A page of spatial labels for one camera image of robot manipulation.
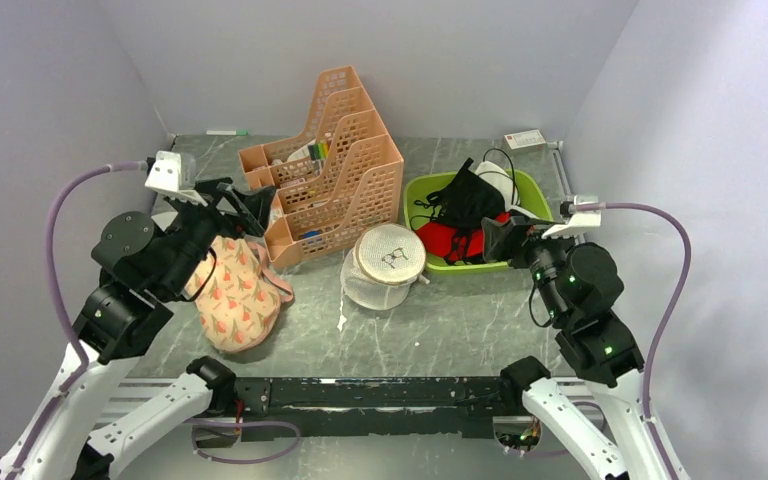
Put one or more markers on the orange plastic file organizer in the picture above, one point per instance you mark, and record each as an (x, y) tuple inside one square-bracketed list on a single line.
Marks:
[(339, 177)]

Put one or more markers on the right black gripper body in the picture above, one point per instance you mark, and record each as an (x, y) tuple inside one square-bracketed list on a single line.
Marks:
[(535, 252)]

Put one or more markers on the green white marker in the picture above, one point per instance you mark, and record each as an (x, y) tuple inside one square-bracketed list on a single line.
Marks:
[(219, 132)]

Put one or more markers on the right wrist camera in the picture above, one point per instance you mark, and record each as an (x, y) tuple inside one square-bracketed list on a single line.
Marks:
[(579, 214)]

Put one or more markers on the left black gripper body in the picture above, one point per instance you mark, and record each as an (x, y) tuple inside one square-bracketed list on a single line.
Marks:
[(196, 227)]

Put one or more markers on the white garment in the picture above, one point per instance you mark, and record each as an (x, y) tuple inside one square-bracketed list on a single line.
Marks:
[(507, 196)]

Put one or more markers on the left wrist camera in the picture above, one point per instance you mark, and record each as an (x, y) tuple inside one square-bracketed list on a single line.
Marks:
[(173, 175)]

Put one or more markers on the green plastic basket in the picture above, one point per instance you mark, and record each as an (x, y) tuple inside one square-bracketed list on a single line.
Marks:
[(533, 199)]

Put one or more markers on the bright red garment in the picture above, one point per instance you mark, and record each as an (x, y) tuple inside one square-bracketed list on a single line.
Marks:
[(454, 241)]

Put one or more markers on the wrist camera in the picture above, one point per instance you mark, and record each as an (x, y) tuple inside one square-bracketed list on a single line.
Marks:
[(579, 214), (173, 175)]

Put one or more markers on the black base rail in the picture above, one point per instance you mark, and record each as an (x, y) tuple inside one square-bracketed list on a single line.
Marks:
[(470, 406)]

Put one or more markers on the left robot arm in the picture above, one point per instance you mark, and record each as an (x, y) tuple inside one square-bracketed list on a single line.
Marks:
[(145, 267)]

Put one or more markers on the small white box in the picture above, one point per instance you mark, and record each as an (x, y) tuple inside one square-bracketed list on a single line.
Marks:
[(525, 140)]

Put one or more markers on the black garment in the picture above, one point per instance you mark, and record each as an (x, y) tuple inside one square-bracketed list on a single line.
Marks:
[(464, 196)]

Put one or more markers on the white mesh laundry bag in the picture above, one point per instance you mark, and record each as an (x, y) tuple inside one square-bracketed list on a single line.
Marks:
[(380, 269)]

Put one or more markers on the pink floral laundry bag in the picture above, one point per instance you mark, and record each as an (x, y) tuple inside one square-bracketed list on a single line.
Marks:
[(237, 294)]

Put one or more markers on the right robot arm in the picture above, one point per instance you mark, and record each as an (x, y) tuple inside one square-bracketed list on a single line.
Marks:
[(579, 284)]

